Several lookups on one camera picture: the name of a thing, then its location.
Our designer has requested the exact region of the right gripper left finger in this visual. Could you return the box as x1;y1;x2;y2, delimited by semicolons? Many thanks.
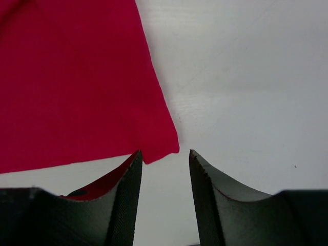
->
1;151;142;245

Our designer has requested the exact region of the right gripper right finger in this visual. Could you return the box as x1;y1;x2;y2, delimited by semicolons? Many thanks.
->
189;150;327;245

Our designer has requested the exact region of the red t shirt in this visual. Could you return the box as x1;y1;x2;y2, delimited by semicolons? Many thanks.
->
1;1;179;173

